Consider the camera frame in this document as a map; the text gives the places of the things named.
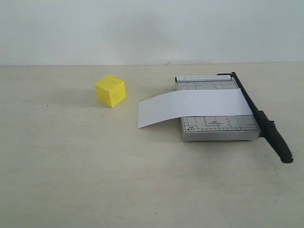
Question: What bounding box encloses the white paper strip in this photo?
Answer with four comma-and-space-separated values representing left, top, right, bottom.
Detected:
138, 89, 252, 128

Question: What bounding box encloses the yellow cube block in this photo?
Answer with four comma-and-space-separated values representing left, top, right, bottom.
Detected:
94, 75, 126, 108

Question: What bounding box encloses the black cutter blade arm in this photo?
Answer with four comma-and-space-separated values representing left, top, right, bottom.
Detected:
217, 72, 294, 164

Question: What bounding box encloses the grey paper cutter base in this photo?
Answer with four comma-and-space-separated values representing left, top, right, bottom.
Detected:
175, 73, 260, 142

